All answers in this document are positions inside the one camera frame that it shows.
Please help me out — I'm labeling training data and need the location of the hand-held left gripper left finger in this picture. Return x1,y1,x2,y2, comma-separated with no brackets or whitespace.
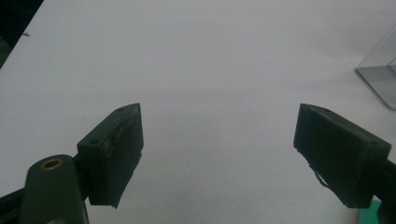
76,103,145,209

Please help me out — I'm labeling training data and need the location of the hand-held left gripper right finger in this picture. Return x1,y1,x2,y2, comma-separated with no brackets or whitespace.
292,103,393,209

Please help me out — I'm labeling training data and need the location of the green and white glue stick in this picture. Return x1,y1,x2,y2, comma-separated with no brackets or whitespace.
358,200,383,224

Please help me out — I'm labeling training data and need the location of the clear plastic pen holder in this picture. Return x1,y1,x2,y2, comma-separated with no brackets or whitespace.
354,24,396,112

